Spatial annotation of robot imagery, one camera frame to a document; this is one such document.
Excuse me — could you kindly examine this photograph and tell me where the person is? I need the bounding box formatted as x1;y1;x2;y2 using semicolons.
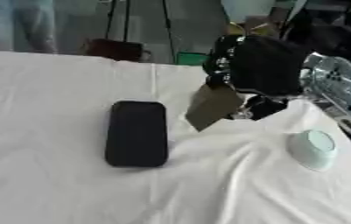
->
0;0;59;54

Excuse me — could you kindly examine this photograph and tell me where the tan cardboard piece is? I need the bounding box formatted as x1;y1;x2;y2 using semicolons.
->
182;83;246;133

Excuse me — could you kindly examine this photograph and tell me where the black tripod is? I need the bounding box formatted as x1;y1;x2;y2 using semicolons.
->
102;0;179;64

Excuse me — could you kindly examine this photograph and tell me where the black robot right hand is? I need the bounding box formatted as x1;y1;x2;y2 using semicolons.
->
200;34;310;122

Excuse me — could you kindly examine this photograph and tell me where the green box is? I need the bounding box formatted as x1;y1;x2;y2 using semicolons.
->
175;51;212;67

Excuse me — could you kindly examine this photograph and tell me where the pale green bowl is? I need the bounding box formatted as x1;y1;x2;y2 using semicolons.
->
285;129;340;172

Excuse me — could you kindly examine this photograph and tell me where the black rectangular box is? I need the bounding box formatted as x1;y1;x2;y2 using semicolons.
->
102;100;171;169

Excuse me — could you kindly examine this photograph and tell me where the dark red bag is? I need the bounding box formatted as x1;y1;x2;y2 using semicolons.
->
81;38;152;63

